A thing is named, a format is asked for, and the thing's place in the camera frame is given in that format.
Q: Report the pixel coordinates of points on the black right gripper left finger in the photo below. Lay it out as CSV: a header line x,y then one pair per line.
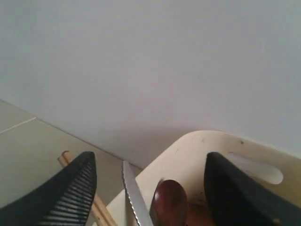
x,y
64,200

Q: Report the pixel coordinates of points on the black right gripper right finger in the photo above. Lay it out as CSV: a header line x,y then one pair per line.
x,y
235,199

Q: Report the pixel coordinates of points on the wooden chopstick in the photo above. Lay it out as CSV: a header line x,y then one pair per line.
x,y
101,214

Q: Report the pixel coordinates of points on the dark wooden spoon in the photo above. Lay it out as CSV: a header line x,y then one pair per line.
x,y
169,205

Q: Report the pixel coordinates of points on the stainless steel table knife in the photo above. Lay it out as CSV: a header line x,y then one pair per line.
x,y
135,197

